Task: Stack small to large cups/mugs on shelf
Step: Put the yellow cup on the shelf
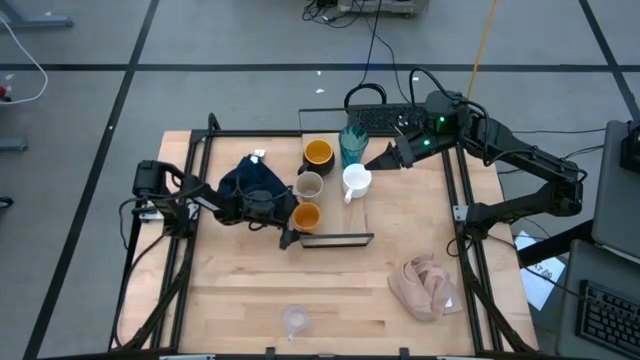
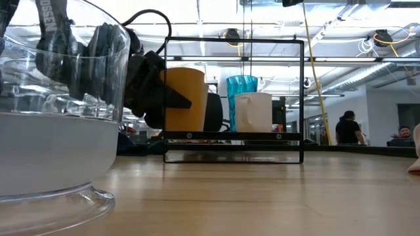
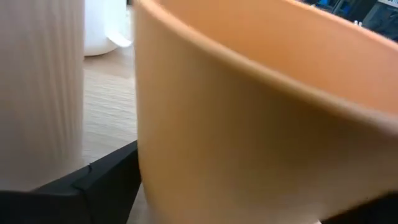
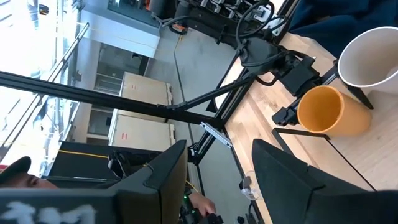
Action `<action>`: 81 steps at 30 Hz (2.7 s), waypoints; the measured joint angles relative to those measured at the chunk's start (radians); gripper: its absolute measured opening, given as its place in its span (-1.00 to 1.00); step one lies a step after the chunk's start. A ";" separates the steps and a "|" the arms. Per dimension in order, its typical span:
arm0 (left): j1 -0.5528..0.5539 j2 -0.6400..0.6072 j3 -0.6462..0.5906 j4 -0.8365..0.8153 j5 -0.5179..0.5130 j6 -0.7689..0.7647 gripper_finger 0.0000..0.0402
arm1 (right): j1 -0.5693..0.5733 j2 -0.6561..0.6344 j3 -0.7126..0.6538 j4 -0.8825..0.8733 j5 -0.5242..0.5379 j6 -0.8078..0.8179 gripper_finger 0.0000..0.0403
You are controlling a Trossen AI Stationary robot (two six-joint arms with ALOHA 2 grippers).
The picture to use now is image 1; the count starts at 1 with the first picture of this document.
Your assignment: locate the white ceramic mug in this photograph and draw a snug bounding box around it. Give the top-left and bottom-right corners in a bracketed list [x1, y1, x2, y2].
[341, 162, 373, 205]

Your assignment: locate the grey wheeled cart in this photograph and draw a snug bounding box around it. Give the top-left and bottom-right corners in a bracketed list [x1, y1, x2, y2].
[337, 0, 417, 16]

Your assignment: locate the pink beige cloth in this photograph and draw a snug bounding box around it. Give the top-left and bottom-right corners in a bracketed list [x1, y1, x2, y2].
[386, 252, 464, 323]

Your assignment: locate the black computer keyboard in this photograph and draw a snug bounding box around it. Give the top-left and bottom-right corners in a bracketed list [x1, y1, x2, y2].
[574, 278, 640, 359]

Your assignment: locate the white paper sheet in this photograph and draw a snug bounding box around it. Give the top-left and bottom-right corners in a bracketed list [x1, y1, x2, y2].
[513, 229, 567, 312]

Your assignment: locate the black mug yellow inside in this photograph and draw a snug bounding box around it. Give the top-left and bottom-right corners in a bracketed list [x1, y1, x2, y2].
[297, 138, 337, 178]

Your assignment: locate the black mesh electronics box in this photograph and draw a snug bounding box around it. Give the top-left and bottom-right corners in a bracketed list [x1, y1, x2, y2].
[346, 102, 427, 136]

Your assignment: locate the yellow cable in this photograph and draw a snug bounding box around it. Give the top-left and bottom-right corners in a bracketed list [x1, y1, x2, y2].
[466, 0, 501, 100]

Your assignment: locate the navy blue cloth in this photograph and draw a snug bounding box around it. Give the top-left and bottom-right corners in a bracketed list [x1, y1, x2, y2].
[217, 154, 298, 214]

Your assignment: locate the teal ribbed plastic tumbler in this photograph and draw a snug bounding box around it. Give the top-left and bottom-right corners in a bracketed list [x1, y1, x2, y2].
[338, 124, 371, 169]

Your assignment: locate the white floor cable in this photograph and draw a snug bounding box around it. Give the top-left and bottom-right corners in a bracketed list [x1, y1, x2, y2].
[0, 14, 49, 107]

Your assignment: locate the grey desk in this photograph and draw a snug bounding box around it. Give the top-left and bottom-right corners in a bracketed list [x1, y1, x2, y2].
[553, 118, 640, 360]

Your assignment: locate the black floor cable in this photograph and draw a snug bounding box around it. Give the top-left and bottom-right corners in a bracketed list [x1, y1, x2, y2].
[301, 0, 417, 109]

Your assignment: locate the orange plastic cup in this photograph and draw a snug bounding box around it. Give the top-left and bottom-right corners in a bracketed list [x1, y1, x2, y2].
[291, 200, 323, 235]

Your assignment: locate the beige plastic cup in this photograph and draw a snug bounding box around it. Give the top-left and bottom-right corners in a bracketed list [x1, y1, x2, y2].
[294, 170, 325, 203]

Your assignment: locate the black aluminium table frame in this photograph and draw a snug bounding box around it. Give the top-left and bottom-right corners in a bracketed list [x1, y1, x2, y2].
[108, 112, 540, 360]

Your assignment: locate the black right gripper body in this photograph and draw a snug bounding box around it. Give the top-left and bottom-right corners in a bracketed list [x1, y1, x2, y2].
[396, 130, 452, 170]

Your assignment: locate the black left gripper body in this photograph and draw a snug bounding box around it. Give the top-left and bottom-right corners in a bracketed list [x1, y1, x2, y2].
[238, 188, 299, 233]

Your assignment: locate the wooden shelf black metal frame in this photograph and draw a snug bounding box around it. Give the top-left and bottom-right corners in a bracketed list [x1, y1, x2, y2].
[297, 106, 376, 250]

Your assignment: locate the grey table leg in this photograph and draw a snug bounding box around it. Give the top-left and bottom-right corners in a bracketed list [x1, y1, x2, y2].
[0, 0, 74, 30]

